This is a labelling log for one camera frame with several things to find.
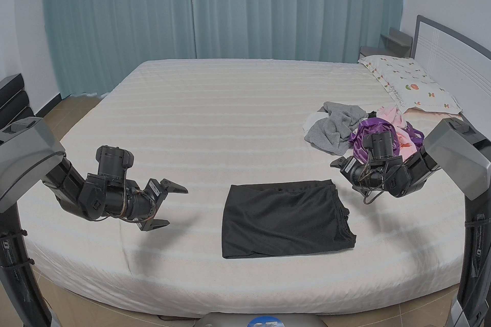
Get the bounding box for pink garment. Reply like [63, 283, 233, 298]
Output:
[378, 106, 422, 161]

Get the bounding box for purple satin garment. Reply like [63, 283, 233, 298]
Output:
[349, 118, 399, 165]

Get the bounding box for black T-shirt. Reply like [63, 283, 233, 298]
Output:
[222, 180, 357, 259]

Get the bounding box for grey garment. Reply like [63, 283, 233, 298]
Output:
[304, 101, 369, 156]

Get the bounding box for black chest of drawers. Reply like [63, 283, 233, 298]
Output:
[0, 73, 36, 123]

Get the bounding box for white garment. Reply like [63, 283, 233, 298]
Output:
[303, 111, 327, 131]

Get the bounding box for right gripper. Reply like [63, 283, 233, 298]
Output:
[330, 156, 366, 187]

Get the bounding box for dark purple garment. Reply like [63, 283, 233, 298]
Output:
[405, 122, 425, 148]

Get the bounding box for black cable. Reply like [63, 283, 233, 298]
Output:
[362, 188, 385, 206]
[0, 150, 66, 204]

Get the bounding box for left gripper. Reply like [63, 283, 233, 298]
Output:
[130, 178, 189, 232]

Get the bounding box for bed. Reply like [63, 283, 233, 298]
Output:
[19, 14, 491, 318]

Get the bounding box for white printed pillow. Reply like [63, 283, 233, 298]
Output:
[358, 54, 463, 115]

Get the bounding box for grey bedside table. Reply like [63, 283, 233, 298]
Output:
[360, 27, 413, 59]

